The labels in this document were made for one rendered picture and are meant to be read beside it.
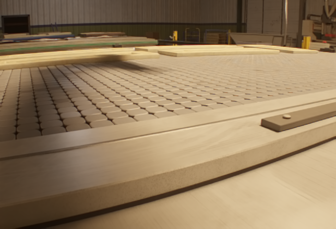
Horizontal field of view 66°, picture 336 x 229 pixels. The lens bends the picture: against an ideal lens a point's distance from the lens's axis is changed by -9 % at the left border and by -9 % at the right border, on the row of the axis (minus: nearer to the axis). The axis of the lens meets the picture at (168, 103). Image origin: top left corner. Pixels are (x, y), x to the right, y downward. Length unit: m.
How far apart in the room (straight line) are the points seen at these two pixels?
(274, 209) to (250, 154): 0.07
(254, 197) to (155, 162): 0.09
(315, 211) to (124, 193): 0.16
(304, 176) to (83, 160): 0.21
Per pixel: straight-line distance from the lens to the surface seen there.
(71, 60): 1.05
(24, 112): 0.45
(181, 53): 1.22
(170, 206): 0.24
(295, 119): 0.37
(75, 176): 0.24
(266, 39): 7.39
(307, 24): 9.36
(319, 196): 0.28
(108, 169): 0.24
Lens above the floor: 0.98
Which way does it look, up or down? 15 degrees down
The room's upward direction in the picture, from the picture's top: straight up
